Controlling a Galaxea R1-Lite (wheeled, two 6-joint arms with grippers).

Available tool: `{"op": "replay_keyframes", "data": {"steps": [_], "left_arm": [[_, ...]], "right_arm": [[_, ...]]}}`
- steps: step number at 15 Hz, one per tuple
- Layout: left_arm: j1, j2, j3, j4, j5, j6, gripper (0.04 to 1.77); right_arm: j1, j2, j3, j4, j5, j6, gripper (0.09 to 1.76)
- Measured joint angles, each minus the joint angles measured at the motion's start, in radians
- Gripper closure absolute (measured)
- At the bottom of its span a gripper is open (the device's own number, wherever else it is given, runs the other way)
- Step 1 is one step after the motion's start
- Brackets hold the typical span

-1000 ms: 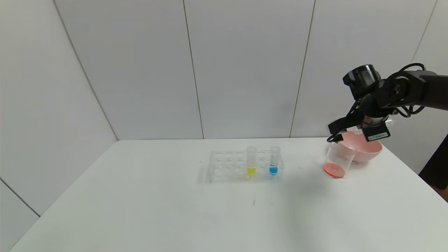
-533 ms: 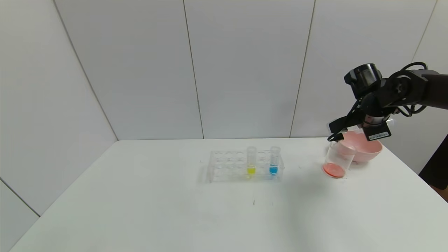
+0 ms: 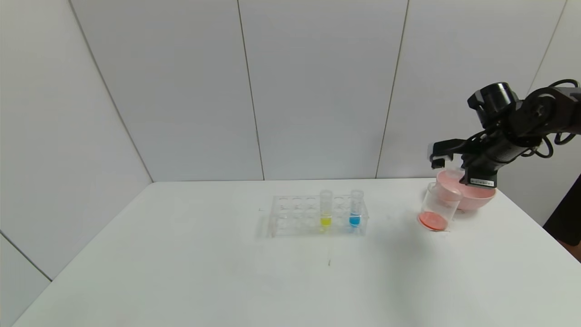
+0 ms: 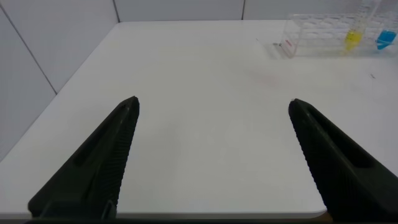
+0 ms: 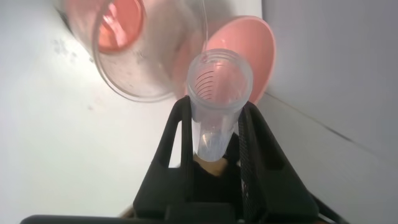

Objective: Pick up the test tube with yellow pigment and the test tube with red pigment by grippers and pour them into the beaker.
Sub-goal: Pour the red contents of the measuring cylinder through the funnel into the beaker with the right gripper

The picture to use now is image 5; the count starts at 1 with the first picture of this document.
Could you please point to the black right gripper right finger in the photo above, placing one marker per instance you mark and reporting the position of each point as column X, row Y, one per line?
column 273, row 186

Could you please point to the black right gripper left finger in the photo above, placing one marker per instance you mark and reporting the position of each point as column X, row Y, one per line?
column 155, row 193

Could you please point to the red pigment test tube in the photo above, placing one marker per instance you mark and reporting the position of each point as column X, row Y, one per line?
column 217, row 109

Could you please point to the clear glass beaker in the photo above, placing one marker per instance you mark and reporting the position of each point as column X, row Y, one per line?
column 140, row 62

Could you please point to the pink bowl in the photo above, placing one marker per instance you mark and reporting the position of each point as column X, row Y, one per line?
column 252, row 40

